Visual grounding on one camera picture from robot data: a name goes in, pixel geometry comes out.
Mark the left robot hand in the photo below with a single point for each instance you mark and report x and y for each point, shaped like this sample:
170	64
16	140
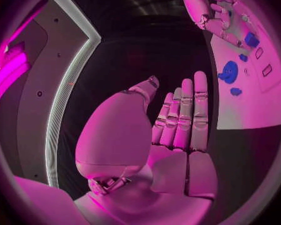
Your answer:
117	135

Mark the blue peg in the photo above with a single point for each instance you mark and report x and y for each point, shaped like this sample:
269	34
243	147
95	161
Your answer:
243	57
236	91

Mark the blue gear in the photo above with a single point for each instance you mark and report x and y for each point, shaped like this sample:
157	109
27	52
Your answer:
230	71

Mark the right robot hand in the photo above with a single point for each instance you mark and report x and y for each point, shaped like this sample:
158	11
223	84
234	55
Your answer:
196	5

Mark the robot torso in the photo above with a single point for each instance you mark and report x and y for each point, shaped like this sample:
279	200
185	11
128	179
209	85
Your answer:
65	41

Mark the white task board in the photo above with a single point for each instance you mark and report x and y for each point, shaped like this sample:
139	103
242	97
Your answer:
260	101

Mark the blue block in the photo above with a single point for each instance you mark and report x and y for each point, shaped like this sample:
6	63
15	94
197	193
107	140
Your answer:
251	39

